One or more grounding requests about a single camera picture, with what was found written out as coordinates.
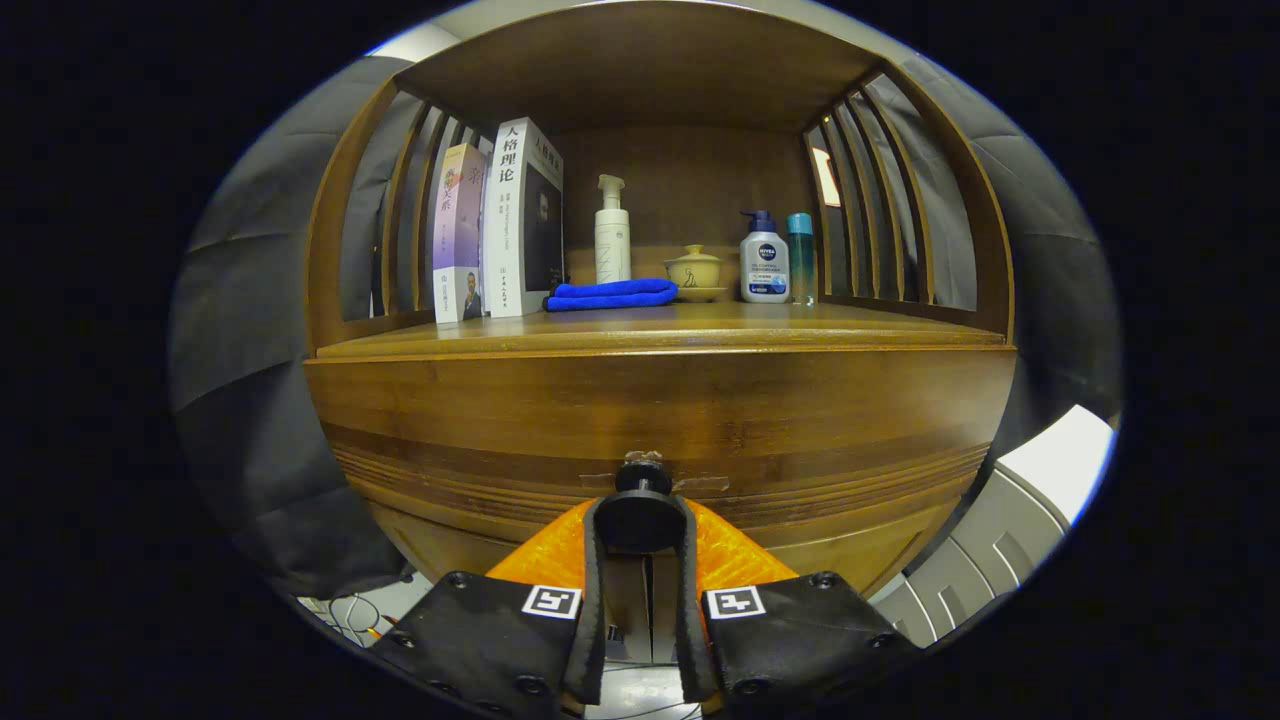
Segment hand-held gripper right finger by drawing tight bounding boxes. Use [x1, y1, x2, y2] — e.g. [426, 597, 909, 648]
[672, 495, 923, 719]

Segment slim teal bottle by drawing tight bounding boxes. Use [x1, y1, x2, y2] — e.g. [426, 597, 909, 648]
[787, 212, 815, 305]

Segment blue folded cloth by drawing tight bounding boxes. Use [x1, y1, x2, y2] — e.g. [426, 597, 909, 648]
[545, 278, 679, 312]

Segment black round drawer knob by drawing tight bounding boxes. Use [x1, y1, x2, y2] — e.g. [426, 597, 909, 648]
[595, 450, 691, 554]

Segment brown wooden countertop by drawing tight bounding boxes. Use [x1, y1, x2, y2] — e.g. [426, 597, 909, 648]
[315, 300, 1009, 363]

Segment white blue lotion bottle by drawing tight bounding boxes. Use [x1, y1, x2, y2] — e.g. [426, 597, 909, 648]
[739, 209, 791, 304]

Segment brown wooden drawer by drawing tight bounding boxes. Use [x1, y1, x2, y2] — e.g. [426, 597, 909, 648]
[305, 348, 1019, 536]

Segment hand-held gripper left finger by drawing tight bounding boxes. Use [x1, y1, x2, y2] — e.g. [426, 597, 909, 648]
[368, 495, 613, 719]

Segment white pump bottle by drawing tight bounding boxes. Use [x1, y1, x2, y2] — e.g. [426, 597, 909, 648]
[594, 174, 633, 285]

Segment yellow lidded tea cup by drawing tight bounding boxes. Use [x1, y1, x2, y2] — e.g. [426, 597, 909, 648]
[664, 244, 725, 291]

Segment brown wooden cabinet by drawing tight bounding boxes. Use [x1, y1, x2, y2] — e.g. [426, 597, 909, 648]
[303, 0, 1019, 663]

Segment thick white book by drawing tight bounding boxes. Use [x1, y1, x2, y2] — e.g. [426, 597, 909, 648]
[482, 117, 565, 319]

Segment black floor cables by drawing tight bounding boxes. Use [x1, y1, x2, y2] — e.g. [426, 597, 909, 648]
[300, 590, 413, 646]

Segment purple book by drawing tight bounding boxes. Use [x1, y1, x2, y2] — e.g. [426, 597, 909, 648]
[432, 143, 489, 324]

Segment black backdrop cloth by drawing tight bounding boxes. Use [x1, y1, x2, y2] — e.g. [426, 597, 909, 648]
[168, 55, 1123, 601]

